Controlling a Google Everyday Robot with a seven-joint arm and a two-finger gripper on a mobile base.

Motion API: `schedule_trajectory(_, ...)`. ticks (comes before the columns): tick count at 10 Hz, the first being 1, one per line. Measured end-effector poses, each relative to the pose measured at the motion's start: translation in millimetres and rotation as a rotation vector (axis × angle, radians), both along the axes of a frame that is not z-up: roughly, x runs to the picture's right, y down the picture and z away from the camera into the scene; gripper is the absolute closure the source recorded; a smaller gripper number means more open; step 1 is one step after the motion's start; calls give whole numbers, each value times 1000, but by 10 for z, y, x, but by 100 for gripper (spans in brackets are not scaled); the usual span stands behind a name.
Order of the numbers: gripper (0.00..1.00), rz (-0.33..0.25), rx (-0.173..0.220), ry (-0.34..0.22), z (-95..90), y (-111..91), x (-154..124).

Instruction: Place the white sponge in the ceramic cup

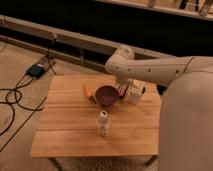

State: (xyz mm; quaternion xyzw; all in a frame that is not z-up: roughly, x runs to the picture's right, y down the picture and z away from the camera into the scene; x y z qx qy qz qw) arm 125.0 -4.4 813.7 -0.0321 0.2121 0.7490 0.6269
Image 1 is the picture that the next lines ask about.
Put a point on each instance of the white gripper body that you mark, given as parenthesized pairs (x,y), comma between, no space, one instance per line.
(137,89)

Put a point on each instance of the wooden table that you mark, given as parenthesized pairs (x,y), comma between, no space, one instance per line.
(68,124)

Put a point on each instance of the orange carrot toy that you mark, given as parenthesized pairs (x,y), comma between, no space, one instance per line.
(87,92)

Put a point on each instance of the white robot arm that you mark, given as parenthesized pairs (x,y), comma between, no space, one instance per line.
(150,69)

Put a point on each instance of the dark red ceramic cup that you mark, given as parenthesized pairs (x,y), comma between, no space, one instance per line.
(106,95)

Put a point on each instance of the black power adapter box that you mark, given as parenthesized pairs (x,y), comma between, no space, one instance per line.
(35,71)

